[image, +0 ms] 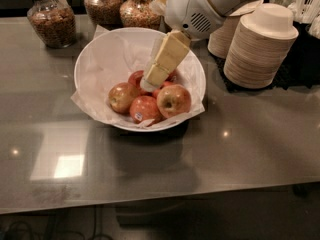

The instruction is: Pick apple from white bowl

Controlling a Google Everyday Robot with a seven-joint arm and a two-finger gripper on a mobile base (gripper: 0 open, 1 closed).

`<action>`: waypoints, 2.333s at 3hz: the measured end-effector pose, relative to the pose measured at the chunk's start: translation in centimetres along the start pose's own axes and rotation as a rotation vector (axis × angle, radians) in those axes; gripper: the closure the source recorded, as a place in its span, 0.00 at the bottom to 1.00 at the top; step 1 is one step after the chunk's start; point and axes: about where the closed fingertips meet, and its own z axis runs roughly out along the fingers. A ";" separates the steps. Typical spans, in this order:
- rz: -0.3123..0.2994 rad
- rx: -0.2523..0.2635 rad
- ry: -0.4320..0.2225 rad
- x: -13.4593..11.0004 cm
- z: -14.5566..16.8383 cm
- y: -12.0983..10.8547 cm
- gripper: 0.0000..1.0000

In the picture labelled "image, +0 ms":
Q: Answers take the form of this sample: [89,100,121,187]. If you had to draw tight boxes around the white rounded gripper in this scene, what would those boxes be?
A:
[140,0,225,92]

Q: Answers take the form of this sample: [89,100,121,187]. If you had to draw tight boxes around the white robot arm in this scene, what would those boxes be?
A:
[140,0,257,92]

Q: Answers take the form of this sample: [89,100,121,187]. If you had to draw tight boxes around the far red apple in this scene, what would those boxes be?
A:
[167,70,177,82]

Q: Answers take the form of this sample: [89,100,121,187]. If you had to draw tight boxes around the middle red apple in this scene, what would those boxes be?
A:
[152,81,175,99]

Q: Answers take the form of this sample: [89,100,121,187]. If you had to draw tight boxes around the back red apple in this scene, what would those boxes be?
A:
[128,70,148,95]

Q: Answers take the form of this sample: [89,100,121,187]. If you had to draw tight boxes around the right yellow red apple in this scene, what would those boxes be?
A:
[157,84,191,118]

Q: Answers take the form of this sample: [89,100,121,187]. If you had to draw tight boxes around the front red apple with sticker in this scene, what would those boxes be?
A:
[129,96,162,124]

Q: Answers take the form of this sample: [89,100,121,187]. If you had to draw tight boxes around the white bowl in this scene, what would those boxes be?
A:
[73,26,207,133]

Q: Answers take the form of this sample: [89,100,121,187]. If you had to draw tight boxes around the left yellowish red apple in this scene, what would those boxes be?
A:
[108,82,140,114]

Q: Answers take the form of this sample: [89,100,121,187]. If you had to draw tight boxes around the glass cereal jar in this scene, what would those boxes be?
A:
[120,0,161,30]
[27,0,76,48]
[84,0,123,26]

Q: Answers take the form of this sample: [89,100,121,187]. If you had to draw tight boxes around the white paper liner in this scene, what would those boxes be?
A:
[70,24,206,130]

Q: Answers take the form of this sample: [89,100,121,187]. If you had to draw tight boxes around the left glass cereal jar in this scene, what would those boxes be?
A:
[27,0,76,48]

